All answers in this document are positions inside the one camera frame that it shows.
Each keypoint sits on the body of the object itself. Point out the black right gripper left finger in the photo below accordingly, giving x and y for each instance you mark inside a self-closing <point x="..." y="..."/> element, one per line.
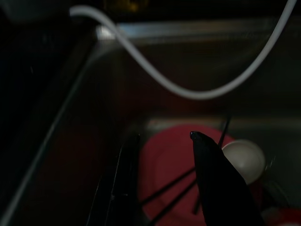
<point x="122" y="183"/>

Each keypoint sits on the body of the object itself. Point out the white cup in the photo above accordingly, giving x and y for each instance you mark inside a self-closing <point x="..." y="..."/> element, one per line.
<point x="244" y="160"/>

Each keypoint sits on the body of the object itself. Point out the red plate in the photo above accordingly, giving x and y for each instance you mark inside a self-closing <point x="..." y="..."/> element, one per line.
<point x="169" y="169"/>

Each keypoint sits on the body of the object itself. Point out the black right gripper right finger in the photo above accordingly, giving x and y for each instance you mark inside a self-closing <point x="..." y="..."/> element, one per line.
<point x="216" y="183"/>

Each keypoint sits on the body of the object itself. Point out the stainless steel sink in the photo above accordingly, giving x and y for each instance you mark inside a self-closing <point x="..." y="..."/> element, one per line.
<point x="178" y="70"/>

